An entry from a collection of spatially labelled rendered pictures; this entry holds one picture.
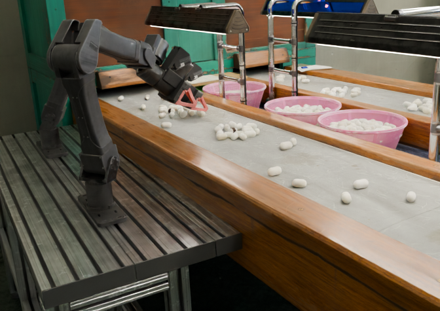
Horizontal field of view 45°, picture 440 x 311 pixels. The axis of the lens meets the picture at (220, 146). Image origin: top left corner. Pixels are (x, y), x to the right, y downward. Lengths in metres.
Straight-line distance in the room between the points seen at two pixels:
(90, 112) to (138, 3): 1.17
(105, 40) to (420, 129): 0.97
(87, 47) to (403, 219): 0.74
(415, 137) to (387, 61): 2.66
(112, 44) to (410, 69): 3.52
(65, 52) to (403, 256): 0.78
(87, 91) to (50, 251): 0.35
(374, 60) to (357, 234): 3.36
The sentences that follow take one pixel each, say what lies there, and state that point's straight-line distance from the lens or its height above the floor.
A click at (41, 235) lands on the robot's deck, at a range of 1.27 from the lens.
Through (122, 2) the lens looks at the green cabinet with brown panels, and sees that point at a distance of 2.32.
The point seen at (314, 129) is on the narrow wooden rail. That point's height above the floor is 0.76.
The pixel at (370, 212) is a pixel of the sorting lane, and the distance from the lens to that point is 1.11.
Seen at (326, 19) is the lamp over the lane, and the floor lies 1.10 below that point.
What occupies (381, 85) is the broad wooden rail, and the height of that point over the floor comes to 0.76.
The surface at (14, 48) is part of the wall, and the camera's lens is 3.05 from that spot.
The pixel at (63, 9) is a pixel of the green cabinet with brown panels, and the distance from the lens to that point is 2.22.
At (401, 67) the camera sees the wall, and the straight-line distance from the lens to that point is 4.48.
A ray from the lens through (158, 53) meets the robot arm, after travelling 1.48.
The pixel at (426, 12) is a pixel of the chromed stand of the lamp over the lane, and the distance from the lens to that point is 1.24.
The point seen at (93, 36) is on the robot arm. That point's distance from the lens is 1.21.
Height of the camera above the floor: 1.20
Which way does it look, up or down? 17 degrees down
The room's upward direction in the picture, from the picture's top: 3 degrees counter-clockwise
